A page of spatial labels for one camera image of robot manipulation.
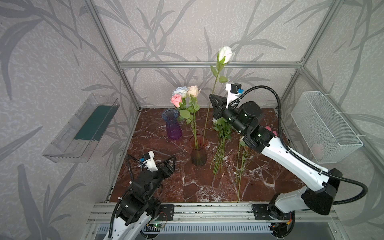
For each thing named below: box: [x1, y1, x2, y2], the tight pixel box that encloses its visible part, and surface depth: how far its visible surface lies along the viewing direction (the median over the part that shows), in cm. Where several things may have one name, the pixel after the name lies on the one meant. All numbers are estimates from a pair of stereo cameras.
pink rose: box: [170, 94, 198, 149], surface depth 69 cm
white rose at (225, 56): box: [202, 46, 234, 146], surface depth 52 cm
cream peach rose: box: [187, 85, 201, 149], surface depth 72 cm
